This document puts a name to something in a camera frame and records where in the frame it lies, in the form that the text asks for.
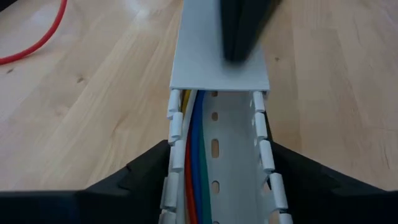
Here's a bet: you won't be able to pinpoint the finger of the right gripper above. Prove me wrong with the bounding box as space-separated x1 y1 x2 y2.
234 0 281 65
219 0 238 63

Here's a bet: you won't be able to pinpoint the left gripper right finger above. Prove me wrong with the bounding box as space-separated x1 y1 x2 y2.
270 139 398 224

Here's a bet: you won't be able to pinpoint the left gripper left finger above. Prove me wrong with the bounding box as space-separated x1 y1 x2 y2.
0 139 172 224

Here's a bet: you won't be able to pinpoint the white duct cover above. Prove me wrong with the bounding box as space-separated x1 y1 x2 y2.
169 0 271 92

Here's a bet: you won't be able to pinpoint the white cable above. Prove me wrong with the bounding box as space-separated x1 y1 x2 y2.
175 90 198 224

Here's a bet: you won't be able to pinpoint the red cable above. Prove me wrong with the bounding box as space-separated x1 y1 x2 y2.
184 129 198 224

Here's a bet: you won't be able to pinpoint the white slotted cable duct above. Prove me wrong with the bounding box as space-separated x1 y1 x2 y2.
158 88 295 224

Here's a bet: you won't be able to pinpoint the green cable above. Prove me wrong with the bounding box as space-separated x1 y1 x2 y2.
198 133 214 224

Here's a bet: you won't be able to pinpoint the blue cable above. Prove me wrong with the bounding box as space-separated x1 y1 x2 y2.
190 90 206 224

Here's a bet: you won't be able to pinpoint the thin red wire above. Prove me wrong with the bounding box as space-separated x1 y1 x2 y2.
0 0 68 65

